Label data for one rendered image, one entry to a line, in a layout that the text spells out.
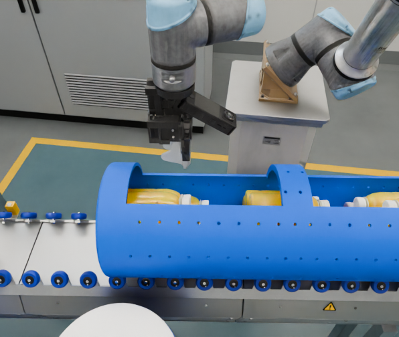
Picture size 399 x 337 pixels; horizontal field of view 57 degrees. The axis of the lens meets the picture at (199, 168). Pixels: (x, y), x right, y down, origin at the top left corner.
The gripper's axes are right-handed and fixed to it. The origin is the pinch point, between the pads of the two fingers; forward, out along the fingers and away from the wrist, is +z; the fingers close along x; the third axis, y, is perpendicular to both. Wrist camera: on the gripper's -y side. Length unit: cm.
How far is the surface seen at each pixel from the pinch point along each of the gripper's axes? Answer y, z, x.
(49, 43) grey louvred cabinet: 99, 59, -170
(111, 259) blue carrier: 16.6, 16.3, 13.8
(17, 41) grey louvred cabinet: 121, 60, -173
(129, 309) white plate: 12.8, 25.6, 20.9
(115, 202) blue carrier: 15.7, 6.8, 5.7
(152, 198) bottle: 8.5, 11.6, 0.4
